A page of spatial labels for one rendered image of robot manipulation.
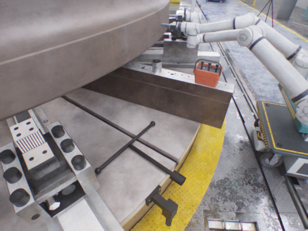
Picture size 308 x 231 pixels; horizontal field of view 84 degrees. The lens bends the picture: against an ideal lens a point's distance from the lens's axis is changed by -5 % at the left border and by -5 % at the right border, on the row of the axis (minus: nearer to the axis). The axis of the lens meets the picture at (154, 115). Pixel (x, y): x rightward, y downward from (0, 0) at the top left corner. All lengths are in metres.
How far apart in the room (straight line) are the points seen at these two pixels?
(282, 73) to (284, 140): 0.66
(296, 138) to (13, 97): 2.00
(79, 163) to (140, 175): 0.51
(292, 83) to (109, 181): 1.31
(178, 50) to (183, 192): 1.67
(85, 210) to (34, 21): 0.98
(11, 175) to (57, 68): 0.55
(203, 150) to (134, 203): 0.93
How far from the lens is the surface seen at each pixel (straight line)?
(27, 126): 1.03
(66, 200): 1.11
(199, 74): 1.43
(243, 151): 2.01
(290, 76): 1.36
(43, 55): 1.02
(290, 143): 1.82
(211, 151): 1.89
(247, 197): 1.73
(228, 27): 1.96
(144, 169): 1.32
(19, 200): 0.93
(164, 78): 1.54
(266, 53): 1.38
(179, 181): 1.24
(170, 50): 2.44
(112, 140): 1.52
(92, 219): 1.06
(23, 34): 1.11
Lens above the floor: 1.42
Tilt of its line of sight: 41 degrees down
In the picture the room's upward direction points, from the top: straight up
